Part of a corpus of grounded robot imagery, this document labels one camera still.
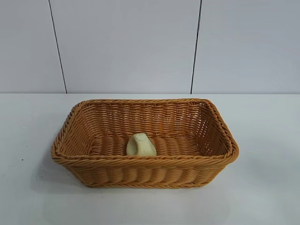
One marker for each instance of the pale yellow egg yolk pastry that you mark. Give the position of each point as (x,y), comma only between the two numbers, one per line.
(140,147)

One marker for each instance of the brown woven wicker basket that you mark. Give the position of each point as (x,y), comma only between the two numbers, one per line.
(140,173)

